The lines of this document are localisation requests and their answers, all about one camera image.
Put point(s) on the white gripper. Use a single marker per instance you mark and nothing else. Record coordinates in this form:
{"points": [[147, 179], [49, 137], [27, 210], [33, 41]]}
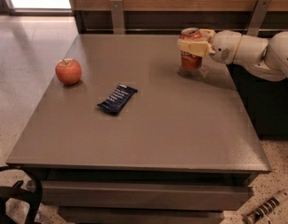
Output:
{"points": [[225, 47]]}

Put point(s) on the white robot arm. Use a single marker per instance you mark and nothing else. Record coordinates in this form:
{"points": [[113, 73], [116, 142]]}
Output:
{"points": [[261, 57]]}

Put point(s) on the dark blue snack bar wrapper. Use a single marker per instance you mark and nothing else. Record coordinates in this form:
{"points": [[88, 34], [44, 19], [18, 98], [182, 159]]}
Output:
{"points": [[115, 102]]}

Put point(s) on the grey cabinet with drawers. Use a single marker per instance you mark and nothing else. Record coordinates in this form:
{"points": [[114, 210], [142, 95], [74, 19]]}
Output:
{"points": [[181, 151]]}

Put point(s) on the red apple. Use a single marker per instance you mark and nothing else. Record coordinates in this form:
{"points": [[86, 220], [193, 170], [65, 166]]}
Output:
{"points": [[68, 71]]}

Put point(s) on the striped tube on floor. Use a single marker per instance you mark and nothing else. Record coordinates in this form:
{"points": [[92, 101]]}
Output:
{"points": [[266, 208]]}

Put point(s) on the black chair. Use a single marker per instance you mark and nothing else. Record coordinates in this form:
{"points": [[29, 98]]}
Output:
{"points": [[33, 198]]}

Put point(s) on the right metal wall bracket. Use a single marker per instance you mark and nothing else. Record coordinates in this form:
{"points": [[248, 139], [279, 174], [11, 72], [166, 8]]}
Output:
{"points": [[257, 17]]}

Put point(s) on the metal wall bracket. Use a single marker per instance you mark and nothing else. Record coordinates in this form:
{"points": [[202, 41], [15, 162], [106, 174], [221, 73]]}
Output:
{"points": [[257, 17], [117, 14]]}

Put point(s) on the left metal wall bracket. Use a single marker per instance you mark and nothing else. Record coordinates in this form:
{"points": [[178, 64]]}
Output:
{"points": [[117, 14]]}

